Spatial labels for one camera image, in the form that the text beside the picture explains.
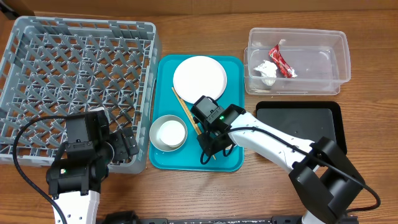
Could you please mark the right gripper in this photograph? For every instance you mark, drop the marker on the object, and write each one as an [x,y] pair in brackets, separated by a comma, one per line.
[212,143]

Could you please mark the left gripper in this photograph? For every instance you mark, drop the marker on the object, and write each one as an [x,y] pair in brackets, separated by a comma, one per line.
[122,151]

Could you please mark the wooden chopstick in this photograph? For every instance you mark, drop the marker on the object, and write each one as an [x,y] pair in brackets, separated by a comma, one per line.
[177,96]
[190,117]

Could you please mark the white paper cup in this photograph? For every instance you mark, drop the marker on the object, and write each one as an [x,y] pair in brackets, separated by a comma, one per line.
[172,133]

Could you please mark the grey round bowl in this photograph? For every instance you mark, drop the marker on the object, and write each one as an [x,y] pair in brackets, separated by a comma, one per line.
[154,129]

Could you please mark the white napkin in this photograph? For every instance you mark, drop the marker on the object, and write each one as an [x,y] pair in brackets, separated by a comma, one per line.
[268,71]

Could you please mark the red snack wrapper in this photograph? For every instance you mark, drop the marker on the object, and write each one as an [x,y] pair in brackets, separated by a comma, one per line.
[284,67]

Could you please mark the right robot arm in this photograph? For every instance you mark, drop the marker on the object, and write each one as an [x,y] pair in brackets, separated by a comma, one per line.
[324,178]

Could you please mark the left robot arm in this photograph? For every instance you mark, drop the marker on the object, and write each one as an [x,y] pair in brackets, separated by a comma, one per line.
[81,164]

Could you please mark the large white plate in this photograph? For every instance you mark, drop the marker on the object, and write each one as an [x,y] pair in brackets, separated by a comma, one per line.
[199,76]

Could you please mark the black plastic tray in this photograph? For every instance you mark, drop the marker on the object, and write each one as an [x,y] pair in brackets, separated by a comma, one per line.
[304,119]

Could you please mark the grey plastic dish rack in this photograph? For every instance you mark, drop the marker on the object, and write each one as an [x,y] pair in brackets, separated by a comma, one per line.
[53,67]

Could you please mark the clear plastic bin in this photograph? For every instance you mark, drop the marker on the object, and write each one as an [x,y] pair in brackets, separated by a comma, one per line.
[320,60]

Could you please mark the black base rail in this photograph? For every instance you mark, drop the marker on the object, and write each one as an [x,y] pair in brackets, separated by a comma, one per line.
[131,217]

